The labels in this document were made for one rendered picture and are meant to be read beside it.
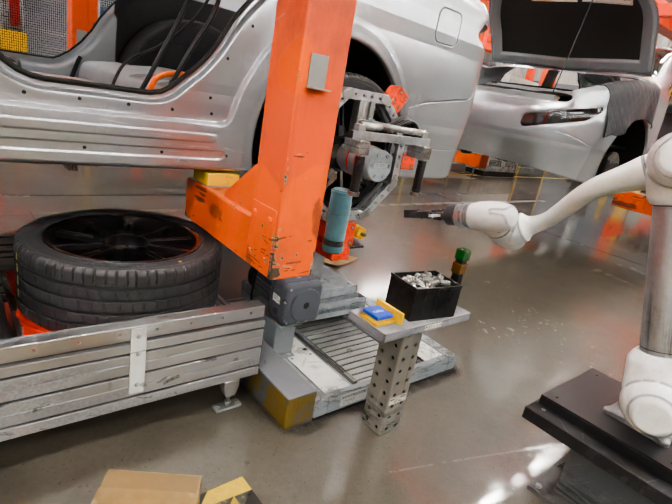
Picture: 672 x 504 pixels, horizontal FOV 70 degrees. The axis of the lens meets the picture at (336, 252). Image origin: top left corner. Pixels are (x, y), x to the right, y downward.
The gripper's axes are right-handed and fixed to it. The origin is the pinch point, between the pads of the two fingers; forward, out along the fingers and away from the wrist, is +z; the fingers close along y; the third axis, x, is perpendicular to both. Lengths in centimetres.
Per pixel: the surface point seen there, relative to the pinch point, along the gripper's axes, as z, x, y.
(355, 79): 26, -54, 4
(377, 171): 12.4, -16.6, 6.3
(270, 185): 3, -11, 65
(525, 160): 67, -31, -241
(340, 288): 46, 37, -6
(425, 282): -23.0, 20.9, 23.0
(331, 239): 24.6, 10.1, 20.3
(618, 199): 30, 4, -358
